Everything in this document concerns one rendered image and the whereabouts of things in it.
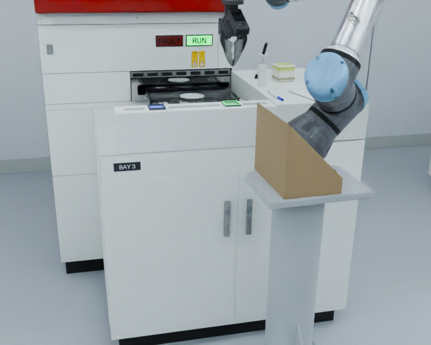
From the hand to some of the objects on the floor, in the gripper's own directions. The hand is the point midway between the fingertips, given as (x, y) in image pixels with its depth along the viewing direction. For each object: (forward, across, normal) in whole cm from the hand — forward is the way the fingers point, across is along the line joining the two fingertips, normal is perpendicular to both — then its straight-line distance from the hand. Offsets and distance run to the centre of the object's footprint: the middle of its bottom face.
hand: (232, 62), depth 186 cm
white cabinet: (+111, -2, -27) cm, 114 cm away
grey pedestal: (+111, -13, +45) cm, 120 cm away
